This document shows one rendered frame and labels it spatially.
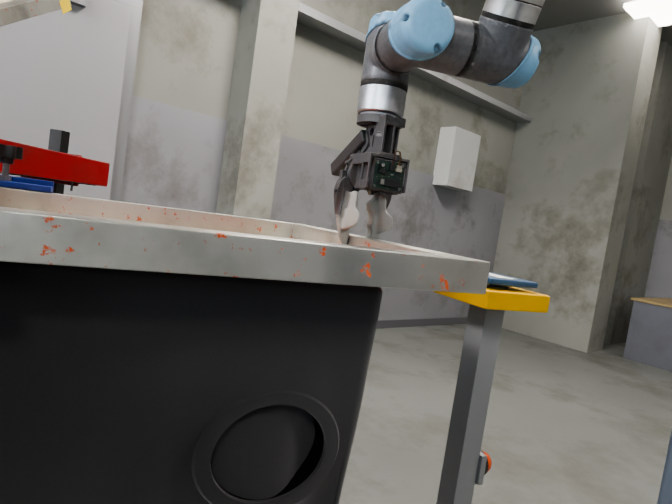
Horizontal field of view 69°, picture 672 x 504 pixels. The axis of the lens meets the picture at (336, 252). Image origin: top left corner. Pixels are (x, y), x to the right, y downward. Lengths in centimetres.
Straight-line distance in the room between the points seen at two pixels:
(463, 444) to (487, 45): 60
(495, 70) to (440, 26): 11
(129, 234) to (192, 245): 5
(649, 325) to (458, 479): 518
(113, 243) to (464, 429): 62
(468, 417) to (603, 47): 571
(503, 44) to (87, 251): 58
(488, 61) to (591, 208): 518
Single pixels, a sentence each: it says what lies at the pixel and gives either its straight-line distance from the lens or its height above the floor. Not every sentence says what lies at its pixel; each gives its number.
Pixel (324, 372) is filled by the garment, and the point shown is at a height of 85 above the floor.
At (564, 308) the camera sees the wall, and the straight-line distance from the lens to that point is 593.
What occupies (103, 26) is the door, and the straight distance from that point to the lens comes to 345.
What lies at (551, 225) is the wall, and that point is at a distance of 603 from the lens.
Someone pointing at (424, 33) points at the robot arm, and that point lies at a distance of 69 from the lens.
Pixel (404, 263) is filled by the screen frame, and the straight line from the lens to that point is 51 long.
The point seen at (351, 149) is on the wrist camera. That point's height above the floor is 114.
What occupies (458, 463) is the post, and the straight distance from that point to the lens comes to 88.
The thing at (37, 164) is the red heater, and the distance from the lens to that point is 176.
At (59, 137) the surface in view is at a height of 118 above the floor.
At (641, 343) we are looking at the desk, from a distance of 601.
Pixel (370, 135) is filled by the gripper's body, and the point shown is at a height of 116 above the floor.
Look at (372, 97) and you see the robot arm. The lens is 78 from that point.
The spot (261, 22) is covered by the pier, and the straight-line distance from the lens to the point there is 366.
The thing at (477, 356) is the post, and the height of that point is 84.
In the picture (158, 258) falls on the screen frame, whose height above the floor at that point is 97.
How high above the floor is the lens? 103
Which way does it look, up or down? 4 degrees down
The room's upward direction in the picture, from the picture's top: 8 degrees clockwise
